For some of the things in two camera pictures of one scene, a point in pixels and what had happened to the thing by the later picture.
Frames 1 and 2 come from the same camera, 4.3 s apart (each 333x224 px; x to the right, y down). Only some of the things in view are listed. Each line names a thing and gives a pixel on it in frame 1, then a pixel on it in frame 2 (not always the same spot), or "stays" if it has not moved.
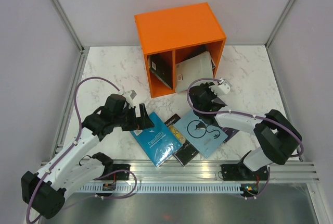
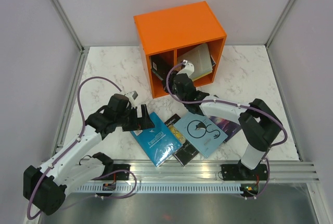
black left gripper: (143, 122) stays
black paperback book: (187, 152) stays
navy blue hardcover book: (186, 53) -> (213, 62)
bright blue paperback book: (159, 142) stays
